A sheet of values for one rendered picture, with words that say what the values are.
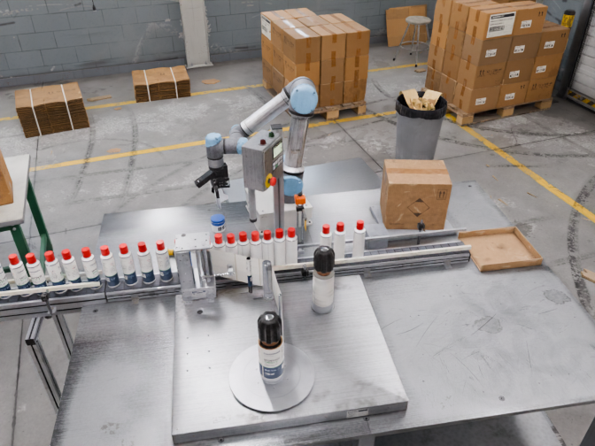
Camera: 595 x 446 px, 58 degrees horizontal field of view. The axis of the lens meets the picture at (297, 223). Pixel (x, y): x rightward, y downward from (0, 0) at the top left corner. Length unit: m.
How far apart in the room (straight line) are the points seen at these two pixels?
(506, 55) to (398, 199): 3.52
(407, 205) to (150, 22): 5.41
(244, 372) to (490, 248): 1.38
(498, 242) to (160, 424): 1.77
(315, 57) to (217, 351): 4.02
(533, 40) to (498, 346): 4.29
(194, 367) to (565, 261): 2.96
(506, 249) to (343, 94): 3.52
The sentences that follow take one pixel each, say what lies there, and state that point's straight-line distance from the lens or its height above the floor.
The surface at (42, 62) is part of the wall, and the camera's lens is 7.60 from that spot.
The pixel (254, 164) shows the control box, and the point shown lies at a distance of 2.13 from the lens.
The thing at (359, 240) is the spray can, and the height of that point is 1.00.
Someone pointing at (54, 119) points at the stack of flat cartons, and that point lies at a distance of 6.11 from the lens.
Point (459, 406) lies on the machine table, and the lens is 2.06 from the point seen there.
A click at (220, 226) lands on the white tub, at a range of 2.72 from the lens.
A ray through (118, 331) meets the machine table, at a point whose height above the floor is 0.83.
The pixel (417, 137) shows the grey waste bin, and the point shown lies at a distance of 4.82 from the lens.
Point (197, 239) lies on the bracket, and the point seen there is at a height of 1.14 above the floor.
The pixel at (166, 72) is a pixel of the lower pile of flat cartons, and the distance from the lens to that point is 6.88.
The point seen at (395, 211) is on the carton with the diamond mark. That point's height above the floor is 0.96.
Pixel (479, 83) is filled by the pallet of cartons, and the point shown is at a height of 0.46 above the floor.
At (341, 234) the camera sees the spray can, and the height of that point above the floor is 1.04.
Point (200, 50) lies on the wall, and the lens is 7.62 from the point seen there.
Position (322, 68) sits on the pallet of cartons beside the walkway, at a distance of 5.70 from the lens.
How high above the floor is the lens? 2.44
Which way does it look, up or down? 35 degrees down
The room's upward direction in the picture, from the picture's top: straight up
